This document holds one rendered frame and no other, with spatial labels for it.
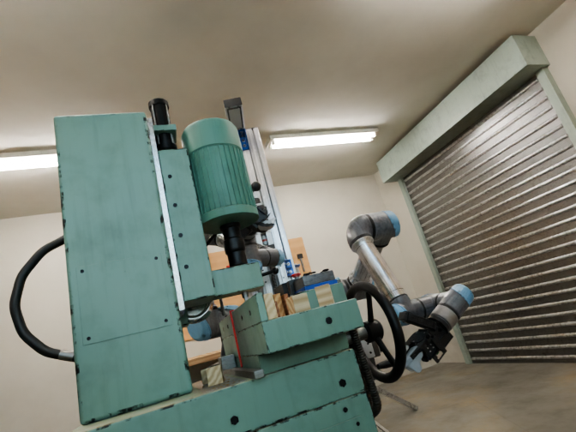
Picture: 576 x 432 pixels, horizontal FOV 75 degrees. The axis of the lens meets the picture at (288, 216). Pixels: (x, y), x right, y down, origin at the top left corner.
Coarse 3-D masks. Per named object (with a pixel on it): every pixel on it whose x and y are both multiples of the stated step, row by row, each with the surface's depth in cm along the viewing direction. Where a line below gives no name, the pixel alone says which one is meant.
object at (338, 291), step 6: (336, 288) 103; (342, 288) 104; (312, 294) 101; (336, 294) 102; (342, 294) 103; (312, 300) 100; (336, 300) 102; (342, 300) 102; (312, 306) 99; (318, 306) 100
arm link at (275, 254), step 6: (222, 234) 176; (216, 240) 176; (222, 240) 175; (222, 246) 179; (258, 246) 162; (264, 246) 162; (270, 252) 155; (276, 252) 158; (282, 252) 161; (270, 258) 154; (276, 258) 157; (282, 258) 160; (270, 264) 156; (276, 264) 159
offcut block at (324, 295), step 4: (316, 288) 83; (320, 288) 83; (324, 288) 83; (328, 288) 82; (316, 292) 83; (320, 292) 82; (324, 292) 82; (328, 292) 82; (316, 296) 83; (320, 296) 82; (324, 296) 82; (328, 296) 82; (332, 296) 83; (320, 300) 82; (324, 300) 82; (328, 300) 82; (332, 300) 82; (320, 304) 82; (324, 304) 82
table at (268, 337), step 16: (336, 304) 77; (352, 304) 78; (272, 320) 72; (288, 320) 73; (304, 320) 74; (320, 320) 75; (336, 320) 76; (352, 320) 77; (240, 336) 94; (256, 336) 77; (272, 336) 71; (288, 336) 72; (304, 336) 73; (320, 336) 74; (240, 352) 97; (256, 352) 79; (272, 352) 70
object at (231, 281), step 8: (248, 264) 102; (256, 264) 103; (216, 272) 99; (224, 272) 99; (232, 272) 100; (240, 272) 101; (248, 272) 101; (256, 272) 102; (216, 280) 98; (224, 280) 99; (232, 280) 99; (240, 280) 100; (248, 280) 100; (256, 280) 101; (216, 288) 97; (224, 288) 98; (232, 288) 99; (240, 288) 99; (248, 288) 100; (256, 288) 102; (216, 296) 97; (224, 296) 100; (232, 296) 104; (248, 296) 102
